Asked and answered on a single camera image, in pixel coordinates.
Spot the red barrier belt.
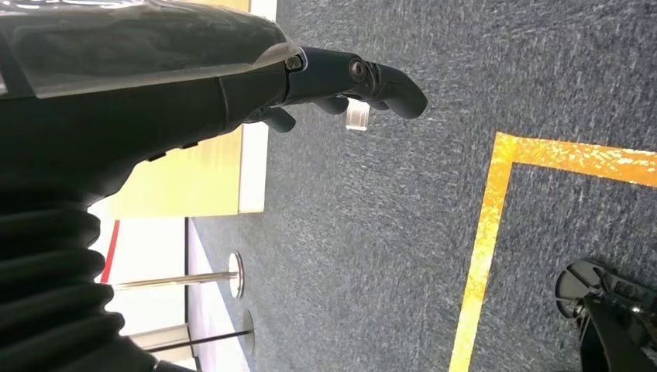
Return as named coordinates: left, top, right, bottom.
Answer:
left=100, top=219, right=122, bottom=285

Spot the chrome stanchion post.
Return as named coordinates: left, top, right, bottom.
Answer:
left=110, top=251, right=246, bottom=300
left=126, top=309, right=256, bottom=357

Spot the clear acrylic stand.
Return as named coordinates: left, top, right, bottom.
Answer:
left=345, top=97, right=372, bottom=133

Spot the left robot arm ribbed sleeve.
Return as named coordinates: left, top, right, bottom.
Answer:
left=0, top=197, right=196, bottom=372

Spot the light wood desk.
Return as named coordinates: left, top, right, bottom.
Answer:
left=87, top=0, right=278, bottom=221

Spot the black wheeled stand base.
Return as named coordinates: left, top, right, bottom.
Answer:
left=554, top=259, right=657, bottom=372

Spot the yellow floor tape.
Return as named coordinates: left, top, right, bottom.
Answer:
left=448, top=132, right=657, bottom=372

